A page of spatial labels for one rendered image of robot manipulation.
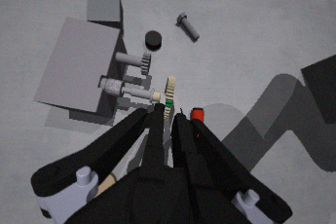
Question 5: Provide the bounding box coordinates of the black short cylinder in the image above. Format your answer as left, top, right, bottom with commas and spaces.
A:
145, 30, 162, 51

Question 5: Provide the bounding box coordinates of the grey bolt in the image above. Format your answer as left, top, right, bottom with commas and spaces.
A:
177, 12, 199, 40

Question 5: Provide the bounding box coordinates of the tan flat disc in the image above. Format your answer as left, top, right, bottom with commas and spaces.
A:
94, 172, 117, 198

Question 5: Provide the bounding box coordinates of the beige gear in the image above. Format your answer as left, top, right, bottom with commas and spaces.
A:
121, 76, 175, 121

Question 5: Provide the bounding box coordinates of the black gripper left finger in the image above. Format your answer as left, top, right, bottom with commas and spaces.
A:
30, 93, 166, 224

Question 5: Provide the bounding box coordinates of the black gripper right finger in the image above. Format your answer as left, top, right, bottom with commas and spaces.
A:
169, 95, 292, 224

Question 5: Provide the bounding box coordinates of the red-handled screwdriver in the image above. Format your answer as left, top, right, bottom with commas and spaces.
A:
191, 107, 205, 122

